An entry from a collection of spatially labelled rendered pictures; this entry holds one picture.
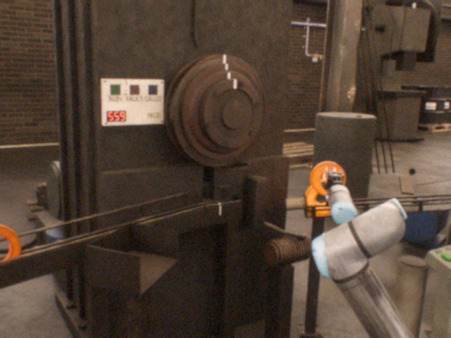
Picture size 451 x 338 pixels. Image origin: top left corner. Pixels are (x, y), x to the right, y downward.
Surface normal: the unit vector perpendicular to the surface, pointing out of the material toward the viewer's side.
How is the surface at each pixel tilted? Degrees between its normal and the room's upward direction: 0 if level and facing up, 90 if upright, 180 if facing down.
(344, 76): 90
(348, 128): 90
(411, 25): 92
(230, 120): 90
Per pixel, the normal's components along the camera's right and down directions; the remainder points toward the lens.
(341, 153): -0.29, 0.20
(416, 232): -0.61, 0.15
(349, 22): 0.53, 0.20
